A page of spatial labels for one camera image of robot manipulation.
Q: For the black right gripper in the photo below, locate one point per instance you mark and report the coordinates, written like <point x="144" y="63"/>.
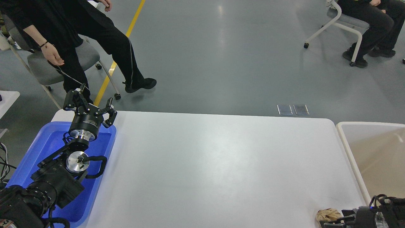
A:
<point x="365" y="217"/>

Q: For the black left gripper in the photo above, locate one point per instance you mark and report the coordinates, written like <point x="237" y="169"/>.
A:
<point x="87" y="121"/>

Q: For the brown paper ball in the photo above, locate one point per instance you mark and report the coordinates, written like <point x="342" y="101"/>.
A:
<point x="327" y="215"/>

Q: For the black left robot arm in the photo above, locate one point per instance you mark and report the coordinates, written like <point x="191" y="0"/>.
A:
<point x="58" y="181"/>

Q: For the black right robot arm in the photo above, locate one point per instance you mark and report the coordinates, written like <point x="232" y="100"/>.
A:
<point x="382" y="212"/>

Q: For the beige plastic bin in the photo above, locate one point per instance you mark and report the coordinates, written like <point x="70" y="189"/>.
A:
<point x="376" y="152"/>

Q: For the white side table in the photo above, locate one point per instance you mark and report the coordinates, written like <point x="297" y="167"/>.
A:
<point x="8" y="99"/>

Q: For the person in black left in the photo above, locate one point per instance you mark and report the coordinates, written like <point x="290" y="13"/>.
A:
<point x="56" y="27"/>

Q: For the person in black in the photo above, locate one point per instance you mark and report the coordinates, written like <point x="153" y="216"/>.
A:
<point x="56" y="27"/>
<point x="385" y="19"/>

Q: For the right metal floor plate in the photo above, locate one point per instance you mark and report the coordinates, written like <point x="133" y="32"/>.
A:
<point x="301" y="110"/>

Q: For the metal floor plate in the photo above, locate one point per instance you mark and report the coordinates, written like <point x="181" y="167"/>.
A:
<point x="301" y="110"/>
<point x="285" y="110"/>

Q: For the left metal floor plate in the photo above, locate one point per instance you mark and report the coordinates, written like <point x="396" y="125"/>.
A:
<point x="285" y="110"/>

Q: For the person in black right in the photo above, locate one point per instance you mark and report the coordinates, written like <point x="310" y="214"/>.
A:
<point x="385" y="19"/>

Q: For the grey chair white frame right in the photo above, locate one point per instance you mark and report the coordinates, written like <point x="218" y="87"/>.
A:
<point x="344" y="22"/>

